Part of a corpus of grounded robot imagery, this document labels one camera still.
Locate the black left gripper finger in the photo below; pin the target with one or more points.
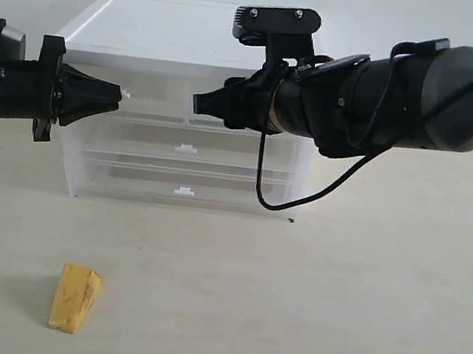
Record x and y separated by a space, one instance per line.
81 90
68 116

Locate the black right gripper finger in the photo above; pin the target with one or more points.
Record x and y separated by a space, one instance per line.
211 103

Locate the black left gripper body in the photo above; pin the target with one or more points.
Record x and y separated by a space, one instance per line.
53 88

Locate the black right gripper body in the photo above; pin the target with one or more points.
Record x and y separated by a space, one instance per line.
248 101

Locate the yellow wedge sponge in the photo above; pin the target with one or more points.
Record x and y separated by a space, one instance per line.
74 296

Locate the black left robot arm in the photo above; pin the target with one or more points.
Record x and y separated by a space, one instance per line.
18 89

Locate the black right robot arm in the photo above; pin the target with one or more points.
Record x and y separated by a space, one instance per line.
420 96

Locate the white plastic drawer cabinet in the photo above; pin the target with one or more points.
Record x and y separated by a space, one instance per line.
190 40

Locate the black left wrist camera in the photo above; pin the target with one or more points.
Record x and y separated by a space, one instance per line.
12 42

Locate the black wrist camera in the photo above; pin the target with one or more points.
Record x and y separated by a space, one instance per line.
12 42
284 33

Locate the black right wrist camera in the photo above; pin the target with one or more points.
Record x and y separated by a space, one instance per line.
284 33

